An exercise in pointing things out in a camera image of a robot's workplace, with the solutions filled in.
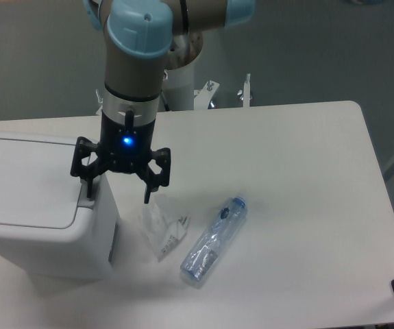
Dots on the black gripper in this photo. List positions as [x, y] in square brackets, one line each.
[126, 147]

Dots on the white push-lid trash can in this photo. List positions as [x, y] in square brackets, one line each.
[50, 223]

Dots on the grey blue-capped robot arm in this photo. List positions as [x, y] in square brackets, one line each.
[138, 36]

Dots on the crumpled white plastic wrapper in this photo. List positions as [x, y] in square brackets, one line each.
[164, 223]

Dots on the clear plastic water bottle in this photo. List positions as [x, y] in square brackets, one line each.
[215, 239]

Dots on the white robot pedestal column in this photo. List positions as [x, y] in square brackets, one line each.
[178, 83]

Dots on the white metal base frame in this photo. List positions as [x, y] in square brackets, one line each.
[217, 94]

